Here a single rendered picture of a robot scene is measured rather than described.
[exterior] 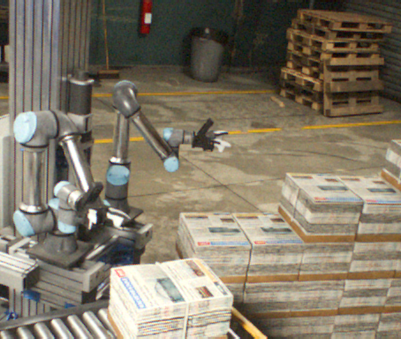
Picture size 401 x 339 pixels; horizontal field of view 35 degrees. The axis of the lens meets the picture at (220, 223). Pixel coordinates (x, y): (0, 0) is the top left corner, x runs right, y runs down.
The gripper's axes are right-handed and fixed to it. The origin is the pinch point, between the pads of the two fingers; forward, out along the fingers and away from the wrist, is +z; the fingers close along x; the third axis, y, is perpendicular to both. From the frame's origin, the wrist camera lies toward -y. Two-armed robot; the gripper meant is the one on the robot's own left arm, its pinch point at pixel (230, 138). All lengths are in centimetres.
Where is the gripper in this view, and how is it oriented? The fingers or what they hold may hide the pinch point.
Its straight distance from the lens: 331.6
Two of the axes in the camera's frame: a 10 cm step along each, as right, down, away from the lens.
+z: 9.9, 0.9, 1.4
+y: -1.5, 8.3, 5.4
